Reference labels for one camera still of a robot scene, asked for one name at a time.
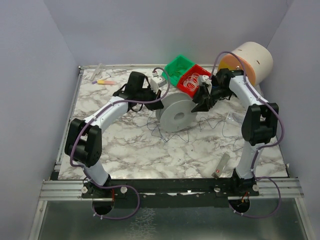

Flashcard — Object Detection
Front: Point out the grey plastic cable spool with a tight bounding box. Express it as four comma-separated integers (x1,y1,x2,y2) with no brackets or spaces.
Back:
155,92,197,133

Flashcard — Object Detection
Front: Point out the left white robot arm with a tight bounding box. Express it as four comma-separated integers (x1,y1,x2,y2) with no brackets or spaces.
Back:
64,70,167,188

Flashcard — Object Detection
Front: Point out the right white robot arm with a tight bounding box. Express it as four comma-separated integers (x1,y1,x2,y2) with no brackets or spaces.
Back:
191,68,279,180

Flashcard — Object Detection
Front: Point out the red plastic bin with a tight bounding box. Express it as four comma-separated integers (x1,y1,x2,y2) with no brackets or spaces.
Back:
176,64,211,98

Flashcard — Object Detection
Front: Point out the green plastic bin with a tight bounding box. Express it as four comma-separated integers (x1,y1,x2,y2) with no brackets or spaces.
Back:
164,54,196,87

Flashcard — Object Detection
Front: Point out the clear protractor packet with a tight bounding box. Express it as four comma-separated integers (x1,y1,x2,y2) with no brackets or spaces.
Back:
225,111,245,126

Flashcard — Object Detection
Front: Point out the pink yellow marker pen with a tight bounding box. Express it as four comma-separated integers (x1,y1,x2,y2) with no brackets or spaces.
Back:
92,79,117,86

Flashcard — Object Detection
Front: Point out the clear plastic tube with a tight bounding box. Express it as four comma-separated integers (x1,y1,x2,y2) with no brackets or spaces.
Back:
90,63,104,82

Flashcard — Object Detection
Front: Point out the small grey staples box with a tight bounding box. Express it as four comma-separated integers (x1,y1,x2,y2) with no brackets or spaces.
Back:
211,153,230,179

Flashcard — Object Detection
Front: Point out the large beige cylinder drum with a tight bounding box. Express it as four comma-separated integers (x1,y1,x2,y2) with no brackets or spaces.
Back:
231,41,273,87

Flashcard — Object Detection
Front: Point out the black mounting base bar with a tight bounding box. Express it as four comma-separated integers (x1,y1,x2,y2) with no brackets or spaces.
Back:
81,176,259,209

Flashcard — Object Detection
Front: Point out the white coiled cable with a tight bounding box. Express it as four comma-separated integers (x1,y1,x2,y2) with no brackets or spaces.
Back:
182,72,202,90

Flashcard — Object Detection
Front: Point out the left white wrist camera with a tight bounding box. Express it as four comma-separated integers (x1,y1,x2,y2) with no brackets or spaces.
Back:
149,72,167,94

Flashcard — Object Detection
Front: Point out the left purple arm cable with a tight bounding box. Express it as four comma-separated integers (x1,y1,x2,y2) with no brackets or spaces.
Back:
69,67,171,221

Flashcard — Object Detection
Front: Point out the green coiled cable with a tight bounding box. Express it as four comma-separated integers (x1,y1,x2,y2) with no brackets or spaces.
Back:
171,66,188,76

